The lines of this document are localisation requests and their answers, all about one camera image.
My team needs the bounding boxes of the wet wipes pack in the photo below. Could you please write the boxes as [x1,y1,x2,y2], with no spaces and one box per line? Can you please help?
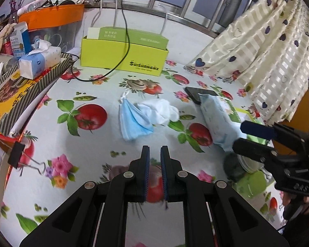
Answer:
[200,94,247,152]

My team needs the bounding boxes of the lime green open box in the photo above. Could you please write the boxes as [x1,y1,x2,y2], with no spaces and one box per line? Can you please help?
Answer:
[80,38,168,76]

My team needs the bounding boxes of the white sock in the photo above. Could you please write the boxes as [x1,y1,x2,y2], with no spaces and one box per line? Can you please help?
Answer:
[136,99,180,126]

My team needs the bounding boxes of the heart pattern curtain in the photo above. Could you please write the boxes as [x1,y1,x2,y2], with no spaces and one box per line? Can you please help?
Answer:
[187,0,309,124]

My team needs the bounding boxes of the blue face mask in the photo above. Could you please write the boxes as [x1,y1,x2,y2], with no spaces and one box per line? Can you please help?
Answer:
[119,90,153,141]

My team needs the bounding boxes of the right hand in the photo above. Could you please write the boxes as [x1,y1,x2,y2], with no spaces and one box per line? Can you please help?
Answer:
[282,192,309,221]

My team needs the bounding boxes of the orange lidded storage bin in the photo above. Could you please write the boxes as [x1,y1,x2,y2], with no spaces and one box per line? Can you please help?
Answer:
[18,5,84,52]

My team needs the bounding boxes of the striped snack box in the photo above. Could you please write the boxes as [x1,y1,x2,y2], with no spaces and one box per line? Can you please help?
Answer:
[0,53,72,136]

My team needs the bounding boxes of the white tissue pack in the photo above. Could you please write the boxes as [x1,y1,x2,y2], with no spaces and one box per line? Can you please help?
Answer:
[18,39,61,80]

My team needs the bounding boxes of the black cable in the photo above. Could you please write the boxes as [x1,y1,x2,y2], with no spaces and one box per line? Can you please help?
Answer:
[71,0,131,82]

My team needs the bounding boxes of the green round lid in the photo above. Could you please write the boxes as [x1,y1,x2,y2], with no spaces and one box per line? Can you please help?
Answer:
[234,171,267,198]

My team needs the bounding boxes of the black binder clip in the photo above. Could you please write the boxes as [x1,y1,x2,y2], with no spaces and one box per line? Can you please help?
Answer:
[8,142,46,175]

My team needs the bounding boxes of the white cable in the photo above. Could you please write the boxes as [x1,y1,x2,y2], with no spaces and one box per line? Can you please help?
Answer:
[90,0,169,35]

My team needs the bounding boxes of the blue white milk carton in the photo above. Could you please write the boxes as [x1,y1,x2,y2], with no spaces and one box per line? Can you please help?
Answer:
[10,22,32,59]

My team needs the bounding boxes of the metal window bars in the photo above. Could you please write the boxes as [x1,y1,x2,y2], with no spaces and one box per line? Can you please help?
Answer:
[85,0,263,38]

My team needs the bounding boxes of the black smartphone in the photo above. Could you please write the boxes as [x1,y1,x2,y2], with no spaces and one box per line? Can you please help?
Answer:
[184,86,217,105]

